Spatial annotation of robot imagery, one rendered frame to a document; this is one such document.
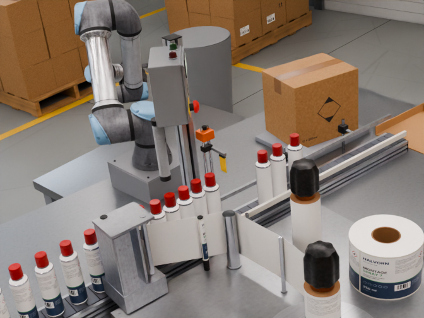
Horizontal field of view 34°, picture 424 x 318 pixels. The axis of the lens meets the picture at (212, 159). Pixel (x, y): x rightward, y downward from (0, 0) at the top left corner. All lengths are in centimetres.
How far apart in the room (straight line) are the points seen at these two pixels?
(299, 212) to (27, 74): 375
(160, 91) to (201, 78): 277
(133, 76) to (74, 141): 231
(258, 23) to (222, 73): 146
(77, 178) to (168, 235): 86
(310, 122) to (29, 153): 274
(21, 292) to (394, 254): 99
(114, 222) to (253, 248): 41
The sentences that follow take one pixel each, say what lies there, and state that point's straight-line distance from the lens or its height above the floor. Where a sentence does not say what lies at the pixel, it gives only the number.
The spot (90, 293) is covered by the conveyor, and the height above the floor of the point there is 88.
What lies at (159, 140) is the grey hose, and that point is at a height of 122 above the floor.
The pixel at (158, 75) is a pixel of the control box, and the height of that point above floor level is 145.
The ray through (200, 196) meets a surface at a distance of 212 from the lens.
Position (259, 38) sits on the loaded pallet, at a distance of 622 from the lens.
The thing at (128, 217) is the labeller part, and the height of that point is 114.
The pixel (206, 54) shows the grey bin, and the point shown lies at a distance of 466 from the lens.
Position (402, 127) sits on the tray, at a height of 83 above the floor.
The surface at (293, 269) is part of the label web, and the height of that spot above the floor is 98.
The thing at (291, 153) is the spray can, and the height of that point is 103.
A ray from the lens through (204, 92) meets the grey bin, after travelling 478.
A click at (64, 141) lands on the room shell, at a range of 507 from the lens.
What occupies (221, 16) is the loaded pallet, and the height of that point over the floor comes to 40.
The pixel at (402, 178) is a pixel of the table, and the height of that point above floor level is 83.
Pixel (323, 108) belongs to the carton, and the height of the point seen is 100.
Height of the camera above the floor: 215
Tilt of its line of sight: 29 degrees down
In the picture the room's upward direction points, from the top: 7 degrees counter-clockwise
